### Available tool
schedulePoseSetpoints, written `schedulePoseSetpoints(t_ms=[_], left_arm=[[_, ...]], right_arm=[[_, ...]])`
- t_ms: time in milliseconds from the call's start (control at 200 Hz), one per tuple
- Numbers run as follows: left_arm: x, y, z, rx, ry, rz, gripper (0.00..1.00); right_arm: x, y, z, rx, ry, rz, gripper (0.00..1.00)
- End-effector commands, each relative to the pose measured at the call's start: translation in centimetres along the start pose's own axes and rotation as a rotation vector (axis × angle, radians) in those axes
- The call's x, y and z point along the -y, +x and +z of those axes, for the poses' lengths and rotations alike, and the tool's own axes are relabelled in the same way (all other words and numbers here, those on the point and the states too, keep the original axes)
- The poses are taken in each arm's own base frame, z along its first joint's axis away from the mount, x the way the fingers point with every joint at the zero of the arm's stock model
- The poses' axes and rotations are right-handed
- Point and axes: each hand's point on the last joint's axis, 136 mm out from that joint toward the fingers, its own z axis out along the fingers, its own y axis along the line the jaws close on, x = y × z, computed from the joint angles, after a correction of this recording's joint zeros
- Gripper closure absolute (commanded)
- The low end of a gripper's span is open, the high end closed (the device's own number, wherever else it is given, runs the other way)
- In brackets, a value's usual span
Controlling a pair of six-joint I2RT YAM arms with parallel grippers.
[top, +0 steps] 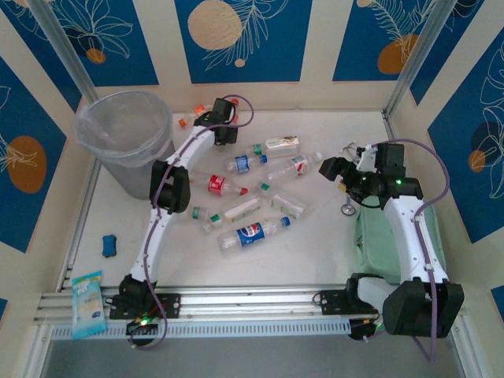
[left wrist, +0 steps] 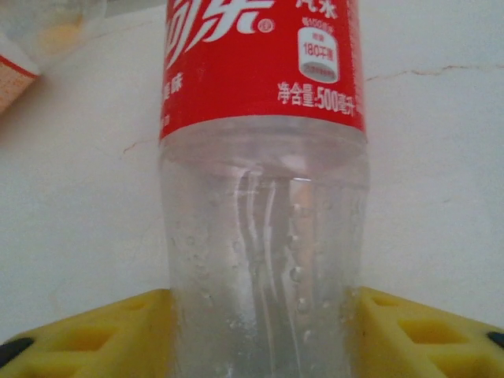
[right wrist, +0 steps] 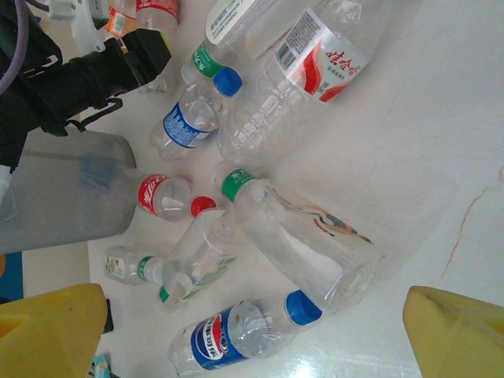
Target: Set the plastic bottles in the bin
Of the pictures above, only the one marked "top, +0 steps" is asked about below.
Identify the clear plastic bin liner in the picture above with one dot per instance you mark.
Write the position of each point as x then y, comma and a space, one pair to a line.
84, 118

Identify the small bottle tree label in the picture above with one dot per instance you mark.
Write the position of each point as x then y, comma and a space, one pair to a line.
201, 213

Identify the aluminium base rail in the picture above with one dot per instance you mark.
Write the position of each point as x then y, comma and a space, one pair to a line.
256, 303

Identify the clear bottle blue label cap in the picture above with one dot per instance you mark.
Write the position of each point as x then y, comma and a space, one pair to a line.
242, 163

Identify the clear bottle white crane label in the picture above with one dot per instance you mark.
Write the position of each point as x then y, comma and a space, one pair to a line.
281, 142

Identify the clear bottle orange cap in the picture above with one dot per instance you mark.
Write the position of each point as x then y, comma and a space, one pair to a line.
182, 123
199, 107

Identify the clear plastic trash bin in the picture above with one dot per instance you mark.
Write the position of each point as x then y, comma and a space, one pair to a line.
138, 177

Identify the clear bottle green striped label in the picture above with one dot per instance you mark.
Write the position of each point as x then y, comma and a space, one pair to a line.
289, 206

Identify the mint green pouch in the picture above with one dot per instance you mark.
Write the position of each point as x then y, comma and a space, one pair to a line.
374, 252

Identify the clear bottle red white label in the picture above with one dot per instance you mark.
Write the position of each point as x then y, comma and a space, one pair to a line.
293, 167

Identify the wet wipes packet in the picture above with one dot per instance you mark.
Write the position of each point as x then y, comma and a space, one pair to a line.
88, 307

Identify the cola bottle red label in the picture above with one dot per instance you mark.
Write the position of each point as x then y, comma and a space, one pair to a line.
216, 183

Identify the black controller board green light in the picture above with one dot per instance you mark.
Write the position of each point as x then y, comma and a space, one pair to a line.
360, 328
141, 327

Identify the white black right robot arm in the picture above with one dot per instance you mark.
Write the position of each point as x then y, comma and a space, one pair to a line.
409, 240

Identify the aluminium frame post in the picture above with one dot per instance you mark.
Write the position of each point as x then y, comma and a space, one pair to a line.
63, 47
417, 59

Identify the clear bottle cream white label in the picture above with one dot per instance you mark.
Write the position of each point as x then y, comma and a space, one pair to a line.
242, 208

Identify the pepsi bottle blue label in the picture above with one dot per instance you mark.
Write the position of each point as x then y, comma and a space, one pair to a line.
248, 235

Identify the aluminium table side rail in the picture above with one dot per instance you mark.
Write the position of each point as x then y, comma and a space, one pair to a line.
388, 126
78, 228

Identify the blue whiteboard eraser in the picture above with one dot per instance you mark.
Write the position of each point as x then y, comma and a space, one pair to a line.
109, 246

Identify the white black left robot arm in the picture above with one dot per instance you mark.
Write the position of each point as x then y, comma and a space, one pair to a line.
155, 236

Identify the clear bottle red cap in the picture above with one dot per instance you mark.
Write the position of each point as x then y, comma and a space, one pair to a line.
236, 117

